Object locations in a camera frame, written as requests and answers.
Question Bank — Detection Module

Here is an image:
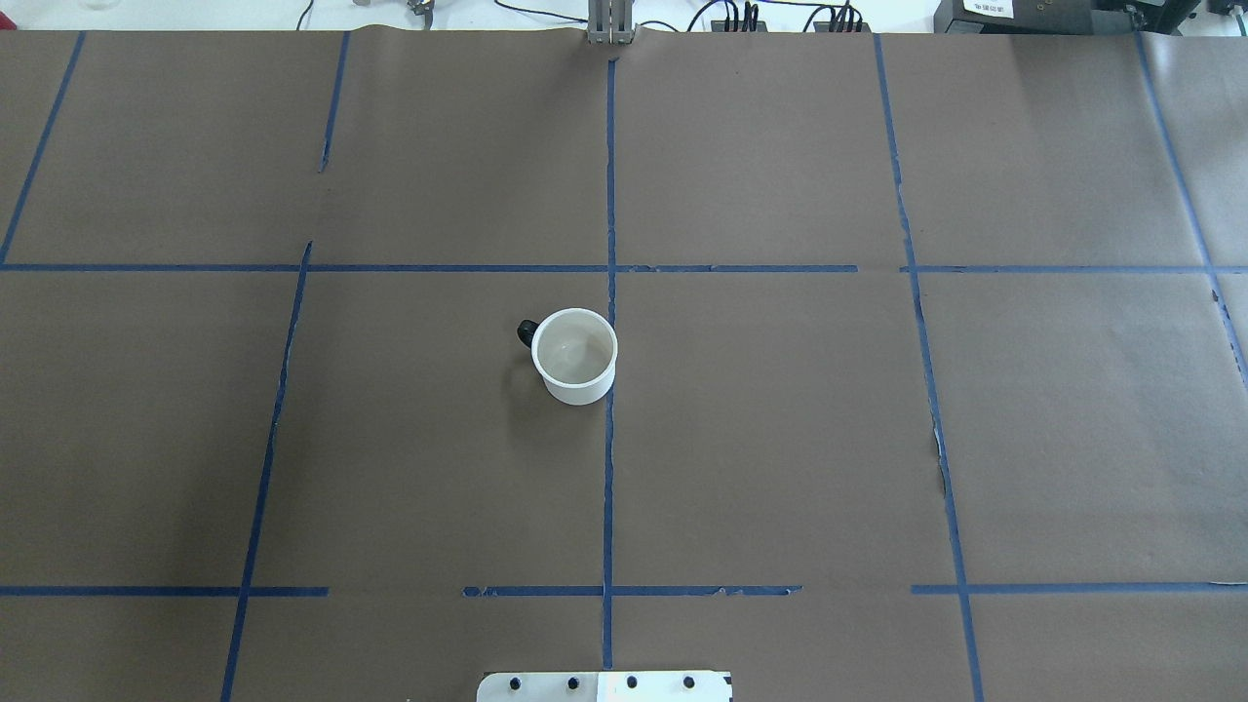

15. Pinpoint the brown paper table cover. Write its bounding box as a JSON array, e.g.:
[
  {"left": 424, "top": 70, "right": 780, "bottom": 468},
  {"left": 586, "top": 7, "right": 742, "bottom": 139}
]
[{"left": 2, "top": 27, "right": 1246, "bottom": 701}]

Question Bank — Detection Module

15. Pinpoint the white mug black handle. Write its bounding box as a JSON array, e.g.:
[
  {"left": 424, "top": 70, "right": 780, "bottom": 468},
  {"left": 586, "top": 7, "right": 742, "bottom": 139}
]
[{"left": 515, "top": 309, "right": 619, "bottom": 406}]

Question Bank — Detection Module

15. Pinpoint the grey metal clamp post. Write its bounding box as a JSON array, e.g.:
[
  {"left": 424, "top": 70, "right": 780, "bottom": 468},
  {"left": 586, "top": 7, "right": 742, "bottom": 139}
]
[{"left": 587, "top": 0, "right": 636, "bottom": 45}]

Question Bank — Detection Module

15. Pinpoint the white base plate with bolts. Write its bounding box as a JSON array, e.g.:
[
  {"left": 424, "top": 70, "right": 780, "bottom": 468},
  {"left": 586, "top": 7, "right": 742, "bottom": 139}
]
[{"left": 475, "top": 670, "right": 734, "bottom": 701}]

